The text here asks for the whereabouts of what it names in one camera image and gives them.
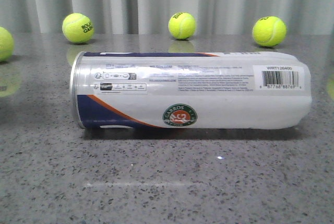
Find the white Wilson tennis ball can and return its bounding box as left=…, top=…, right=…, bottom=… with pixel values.
left=70, top=52, right=312, bottom=129

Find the far left tennis ball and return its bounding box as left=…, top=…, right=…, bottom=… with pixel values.
left=0, top=27, right=14, bottom=62

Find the middle yellow tennis ball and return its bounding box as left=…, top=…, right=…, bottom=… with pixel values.
left=168, top=12, right=196, bottom=40

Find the yellow tennis ball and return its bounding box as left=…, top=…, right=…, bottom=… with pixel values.
left=252, top=16, right=287, bottom=47
left=168, top=12, right=196, bottom=40

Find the tennis ball with Roland Garros print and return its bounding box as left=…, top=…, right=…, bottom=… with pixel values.
left=62, top=13, right=94, bottom=43

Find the grey pleated curtain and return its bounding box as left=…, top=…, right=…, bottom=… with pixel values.
left=1, top=0, right=333, bottom=35

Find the right yellow tennis ball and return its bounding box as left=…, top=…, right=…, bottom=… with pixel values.
left=252, top=16, right=287, bottom=47

